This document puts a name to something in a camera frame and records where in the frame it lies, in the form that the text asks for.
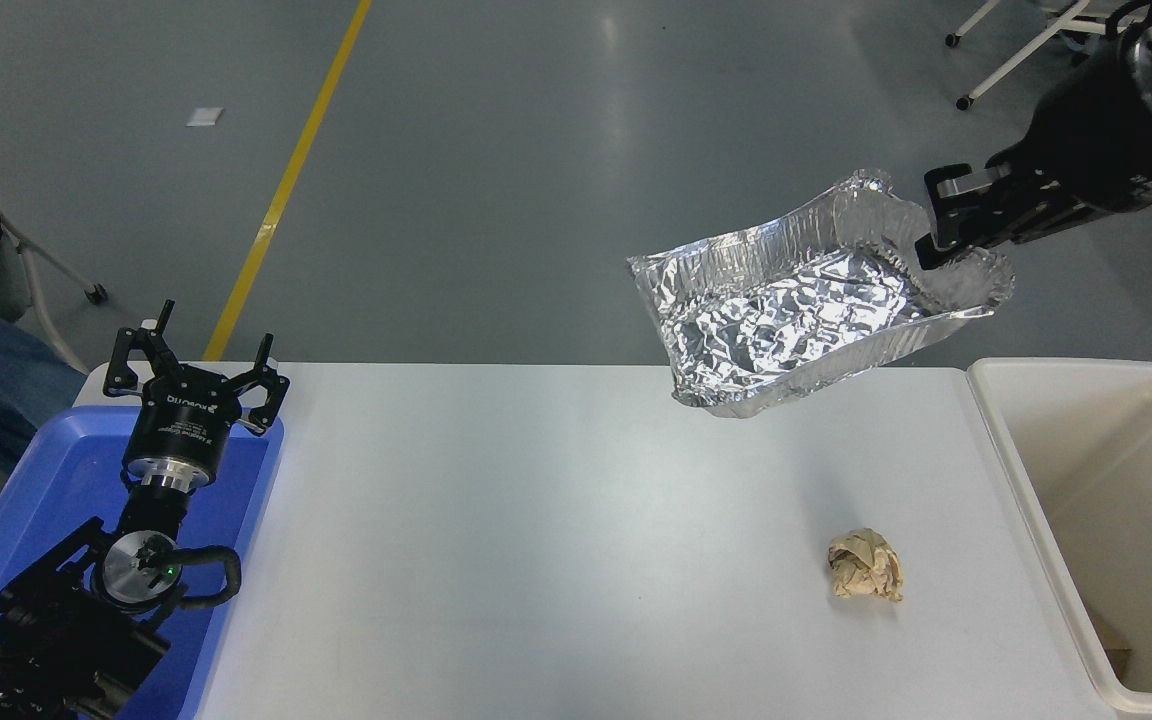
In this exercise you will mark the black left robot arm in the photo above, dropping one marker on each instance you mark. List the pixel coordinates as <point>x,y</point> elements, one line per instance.
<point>56,630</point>

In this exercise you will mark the small white paper scrap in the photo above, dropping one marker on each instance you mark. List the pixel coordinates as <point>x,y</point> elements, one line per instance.
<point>204,117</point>

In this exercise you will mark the white wheeled chair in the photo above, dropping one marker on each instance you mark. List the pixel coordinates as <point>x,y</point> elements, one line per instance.
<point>31,265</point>

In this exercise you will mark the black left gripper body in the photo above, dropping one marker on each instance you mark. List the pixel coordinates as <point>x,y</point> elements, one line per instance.
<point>181,430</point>

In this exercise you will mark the blue plastic tray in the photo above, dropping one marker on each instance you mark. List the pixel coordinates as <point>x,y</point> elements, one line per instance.
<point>26,500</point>

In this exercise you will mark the silver foil tray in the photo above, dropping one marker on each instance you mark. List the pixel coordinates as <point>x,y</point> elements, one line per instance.
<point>786,320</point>

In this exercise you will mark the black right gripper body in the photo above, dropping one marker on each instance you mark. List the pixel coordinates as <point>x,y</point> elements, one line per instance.
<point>1096,140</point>

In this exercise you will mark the large pale plastic bin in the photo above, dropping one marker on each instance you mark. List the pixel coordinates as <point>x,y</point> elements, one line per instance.
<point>1066,480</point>

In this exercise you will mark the crumpled tan paper ball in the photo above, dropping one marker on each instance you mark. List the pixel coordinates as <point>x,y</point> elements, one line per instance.
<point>866,568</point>

